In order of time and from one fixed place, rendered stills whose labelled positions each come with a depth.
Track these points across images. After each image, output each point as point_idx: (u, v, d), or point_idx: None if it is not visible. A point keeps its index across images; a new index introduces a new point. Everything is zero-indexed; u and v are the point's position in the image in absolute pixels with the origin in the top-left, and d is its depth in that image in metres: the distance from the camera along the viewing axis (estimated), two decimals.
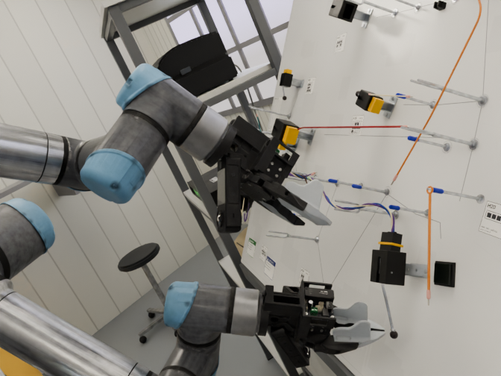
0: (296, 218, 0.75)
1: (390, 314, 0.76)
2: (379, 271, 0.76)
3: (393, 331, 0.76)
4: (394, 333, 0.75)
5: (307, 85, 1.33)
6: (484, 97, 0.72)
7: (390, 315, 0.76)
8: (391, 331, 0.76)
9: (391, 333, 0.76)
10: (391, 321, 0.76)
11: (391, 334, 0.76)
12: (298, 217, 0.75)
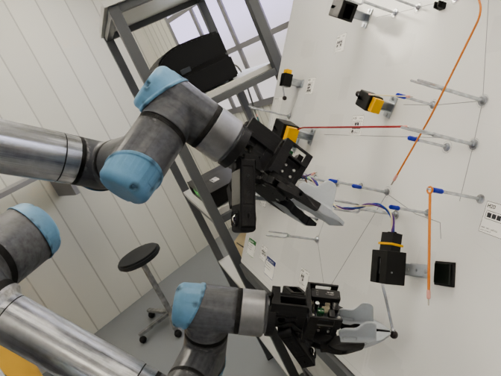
0: (308, 218, 0.76)
1: (390, 314, 0.76)
2: (379, 271, 0.76)
3: (393, 331, 0.76)
4: (394, 333, 0.75)
5: (307, 85, 1.33)
6: (484, 97, 0.72)
7: (390, 315, 0.76)
8: (391, 331, 0.76)
9: (391, 333, 0.76)
10: (391, 321, 0.76)
11: (391, 334, 0.76)
12: (310, 218, 0.76)
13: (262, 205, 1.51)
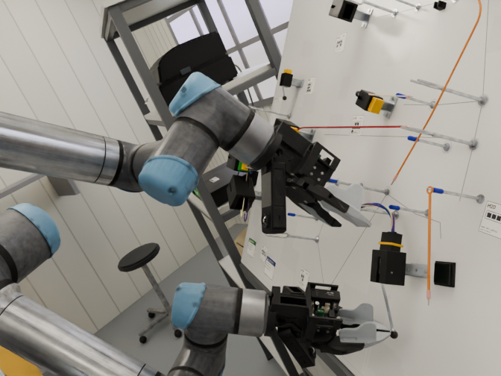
0: (333, 219, 0.78)
1: (390, 314, 0.76)
2: (379, 271, 0.76)
3: (393, 331, 0.76)
4: (394, 333, 0.75)
5: (307, 85, 1.33)
6: (484, 97, 0.72)
7: (390, 315, 0.76)
8: (391, 331, 0.76)
9: (391, 333, 0.76)
10: (391, 321, 0.76)
11: (391, 334, 0.76)
12: (335, 218, 0.78)
13: None
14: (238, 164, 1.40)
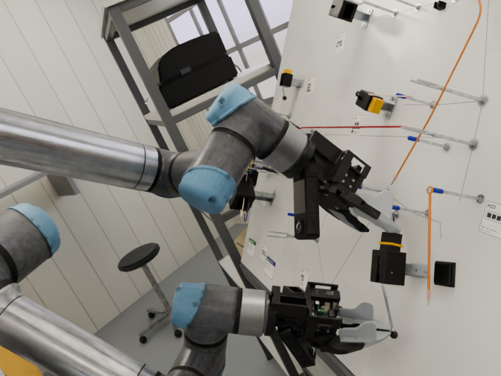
0: (361, 225, 0.80)
1: (390, 314, 0.76)
2: (379, 271, 0.76)
3: (393, 331, 0.76)
4: (394, 333, 0.75)
5: (307, 85, 1.33)
6: (484, 97, 0.72)
7: (390, 315, 0.76)
8: (391, 331, 0.76)
9: (391, 333, 0.76)
10: (391, 321, 0.76)
11: (391, 334, 0.76)
12: (364, 224, 0.80)
13: (262, 205, 1.51)
14: None
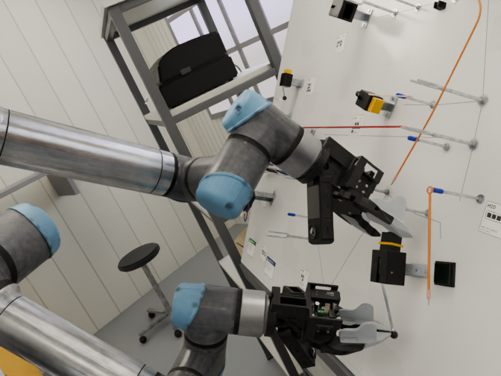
0: (373, 230, 0.81)
1: (390, 314, 0.76)
2: (379, 271, 0.76)
3: (393, 331, 0.76)
4: (394, 333, 0.75)
5: (307, 85, 1.33)
6: (484, 97, 0.72)
7: (390, 315, 0.76)
8: (391, 331, 0.76)
9: (391, 333, 0.76)
10: (391, 321, 0.76)
11: (391, 334, 0.76)
12: (375, 229, 0.81)
13: (262, 205, 1.51)
14: None
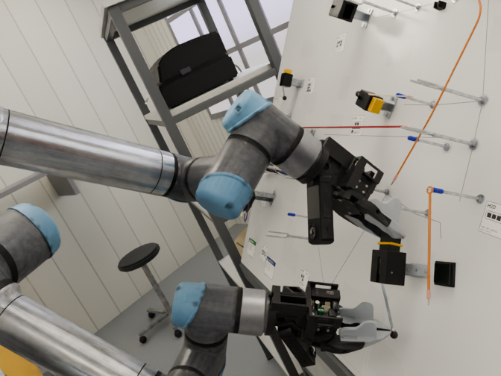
0: (381, 230, 0.79)
1: (390, 314, 0.76)
2: (379, 271, 0.76)
3: (393, 331, 0.76)
4: (394, 333, 0.75)
5: (307, 85, 1.33)
6: (484, 97, 0.72)
7: (390, 315, 0.76)
8: (391, 331, 0.76)
9: (391, 333, 0.76)
10: (391, 321, 0.76)
11: (391, 334, 0.76)
12: None
13: (262, 205, 1.51)
14: None
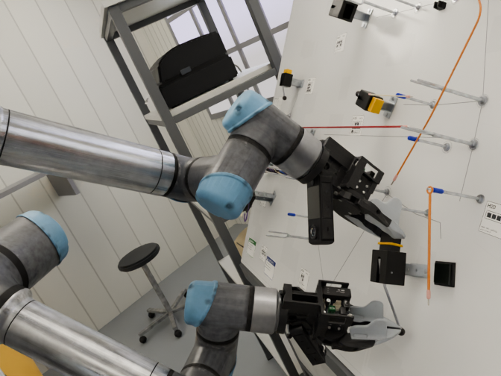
0: (382, 230, 0.79)
1: (395, 312, 0.76)
2: (379, 272, 0.76)
3: (399, 328, 0.76)
4: (400, 330, 0.76)
5: (307, 85, 1.33)
6: (484, 97, 0.72)
7: (395, 314, 0.76)
8: None
9: None
10: (397, 318, 0.76)
11: (399, 332, 0.76)
12: None
13: (262, 205, 1.51)
14: None
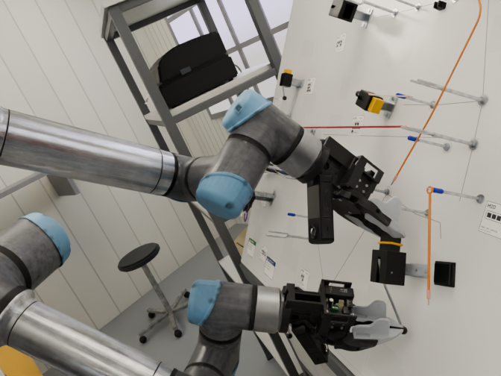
0: (382, 230, 0.79)
1: (396, 312, 0.76)
2: (379, 272, 0.76)
3: (402, 327, 0.76)
4: (402, 330, 0.76)
5: (307, 85, 1.33)
6: (484, 97, 0.72)
7: (396, 313, 0.76)
8: None
9: None
10: (399, 318, 0.76)
11: None
12: None
13: (262, 205, 1.51)
14: None
